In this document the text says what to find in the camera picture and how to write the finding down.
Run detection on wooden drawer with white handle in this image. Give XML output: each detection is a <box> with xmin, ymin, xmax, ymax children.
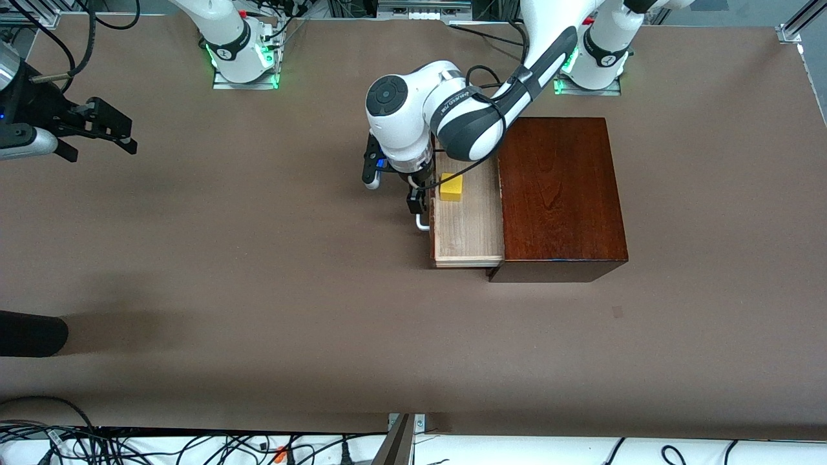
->
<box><xmin>415</xmin><ymin>152</ymin><xmax>505</xmax><ymax>268</ymax></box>

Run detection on dark wooden cabinet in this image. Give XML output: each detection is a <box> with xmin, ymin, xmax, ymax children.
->
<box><xmin>488</xmin><ymin>117</ymin><xmax>629</xmax><ymax>283</ymax></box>

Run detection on black rounded object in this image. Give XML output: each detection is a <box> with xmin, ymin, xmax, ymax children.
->
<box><xmin>0</xmin><ymin>310</ymin><xmax>69</xmax><ymax>358</ymax></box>

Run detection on dark grey metal beam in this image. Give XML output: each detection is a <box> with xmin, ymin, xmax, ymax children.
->
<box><xmin>372</xmin><ymin>413</ymin><xmax>415</xmax><ymax>465</ymax></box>

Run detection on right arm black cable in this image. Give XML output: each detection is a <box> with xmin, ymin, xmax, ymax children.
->
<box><xmin>6</xmin><ymin>0</ymin><xmax>140</xmax><ymax>83</ymax></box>

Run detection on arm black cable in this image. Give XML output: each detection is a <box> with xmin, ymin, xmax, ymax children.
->
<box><xmin>413</xmin><ymin>19</ymin><xmax>537</xmax><ymax>189</ymax></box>
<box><xmin>6</xmin><ymin>0</ymin><xmax>140</xmax><ymax>83</ymax></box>

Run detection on aluminium profile rail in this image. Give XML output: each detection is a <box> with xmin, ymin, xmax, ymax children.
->
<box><xmin>775</xmin><ymin>0</ymin><xmax>827</xmax><ymax>45</ymax></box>
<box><xmin>0</xmin><ymin>12</ymin><xmax>59</xmax><ymax>30</ymax></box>

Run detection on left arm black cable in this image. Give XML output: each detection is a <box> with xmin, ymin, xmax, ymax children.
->
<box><xmin>413</xmin><ymin>19</ymin><xmax>537</xmax><ymax>189</ymax></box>

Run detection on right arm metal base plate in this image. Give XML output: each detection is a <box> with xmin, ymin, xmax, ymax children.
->
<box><xmin>212</xmin><ymin>65</ymin><xmax>281</xmax><ymax>90</ymax></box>

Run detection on black cable on table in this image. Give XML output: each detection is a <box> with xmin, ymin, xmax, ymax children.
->
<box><xmin>448</xmin><ymin>23</ymin><xmax>524</xmax><ymax>47</ymax></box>

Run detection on metal frame with white sockets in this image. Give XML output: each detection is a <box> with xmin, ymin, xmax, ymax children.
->
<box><xmin>377</xmin><ymin>0</ymin><xmax>474</xmax><ymax>23</ymax></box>

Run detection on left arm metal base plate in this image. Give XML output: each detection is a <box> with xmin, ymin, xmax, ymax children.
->
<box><xmin>553</xmin><ymin>76</ymin><xmax>623</xmax><ymax>97</ymax></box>

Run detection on silver corner bracket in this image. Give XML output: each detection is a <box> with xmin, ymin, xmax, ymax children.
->
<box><xmin>388</xmin><ymin>413</ymin><xmax>427</xmax><ymax>435</ymax></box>

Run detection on black looped cable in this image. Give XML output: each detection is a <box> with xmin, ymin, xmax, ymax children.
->
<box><xmin>0</xmin><ymin>395</ymin><xmax>98</xmax><ymax>430</ymax></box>

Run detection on black cable tangle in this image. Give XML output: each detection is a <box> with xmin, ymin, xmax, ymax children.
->
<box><xmin>0</xmin><ymin>423</ymin><xmax>388</xmax><ymax>465</ymax></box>

